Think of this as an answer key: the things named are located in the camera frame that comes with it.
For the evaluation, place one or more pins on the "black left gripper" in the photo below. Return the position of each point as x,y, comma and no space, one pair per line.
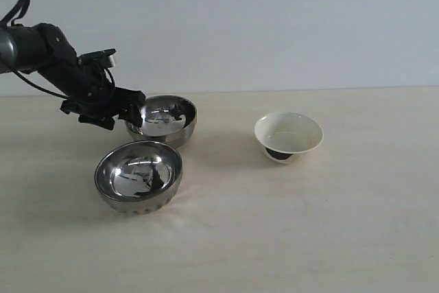
88,92

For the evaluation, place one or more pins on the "smooth steel bowl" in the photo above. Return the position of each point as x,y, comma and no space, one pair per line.
169,119

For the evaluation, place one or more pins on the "ribbed steel bowl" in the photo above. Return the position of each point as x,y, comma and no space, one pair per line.
139,177

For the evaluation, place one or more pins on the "white ceramic bowl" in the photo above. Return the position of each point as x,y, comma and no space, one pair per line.
286,135

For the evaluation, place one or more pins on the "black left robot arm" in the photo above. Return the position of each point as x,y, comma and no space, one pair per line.
23,49

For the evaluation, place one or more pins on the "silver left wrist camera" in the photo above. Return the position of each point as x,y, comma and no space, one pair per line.
103,57

